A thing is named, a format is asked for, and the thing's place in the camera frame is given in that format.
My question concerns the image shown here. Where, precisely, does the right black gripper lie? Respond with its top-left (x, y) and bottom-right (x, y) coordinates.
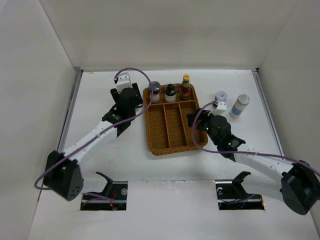
top-left (186, 108), bottom-right (222, 146)

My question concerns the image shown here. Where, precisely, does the red sauce bottle yellow cap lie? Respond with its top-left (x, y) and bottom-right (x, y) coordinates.
top-left (180, 74), bottom-right (191, 100)

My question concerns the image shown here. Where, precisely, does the black-top salt grinder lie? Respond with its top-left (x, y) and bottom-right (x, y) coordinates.
top-left (164, 83), bottom-right (177, 103)

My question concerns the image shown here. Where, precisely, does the tall blue-label shaker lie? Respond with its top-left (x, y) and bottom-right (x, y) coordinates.
top-left (229, 94), bottom-right (250, 119)

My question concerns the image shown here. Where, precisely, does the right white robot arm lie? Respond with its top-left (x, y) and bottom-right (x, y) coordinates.
top-left (186, 108), bottom-right (320, 216)

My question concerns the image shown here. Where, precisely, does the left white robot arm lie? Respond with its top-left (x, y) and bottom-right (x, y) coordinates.
top-left (43, 83), bottom-right (143, 201)

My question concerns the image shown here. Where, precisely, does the right spice jar white lid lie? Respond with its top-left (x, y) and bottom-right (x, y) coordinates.
top-left (212, 90), bottom-right (228, 109)

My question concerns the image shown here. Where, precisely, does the brown wicker divided basket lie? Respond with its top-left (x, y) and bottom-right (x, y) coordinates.
top-left (144, 83), bottom-right (208, 156)

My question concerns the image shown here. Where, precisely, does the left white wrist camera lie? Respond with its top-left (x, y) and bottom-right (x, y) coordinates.
top-left (113, 72), bottom-right (132, 94)

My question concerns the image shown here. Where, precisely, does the left aluminium frame rail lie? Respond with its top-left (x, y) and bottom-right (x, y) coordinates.
top-left (56, 67), bottom-right (83, 152)

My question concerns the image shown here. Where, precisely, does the aluminium frame rail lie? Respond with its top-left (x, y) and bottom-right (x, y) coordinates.
top-left (251, 67), bottom-right (292, 178)
top-left (56, 67), bottom-right (83, 152)

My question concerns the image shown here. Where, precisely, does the right aluminium frame rail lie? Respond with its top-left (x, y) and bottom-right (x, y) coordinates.
top-left (251, 67), bottom-right (292, 178)

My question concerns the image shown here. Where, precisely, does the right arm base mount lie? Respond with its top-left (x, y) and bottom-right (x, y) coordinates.
top-left (215, 171), bottom-right (265, 211)

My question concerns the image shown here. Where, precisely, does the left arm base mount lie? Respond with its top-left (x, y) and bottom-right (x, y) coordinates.
top-left (80, 172), bottom-right (129, 211)

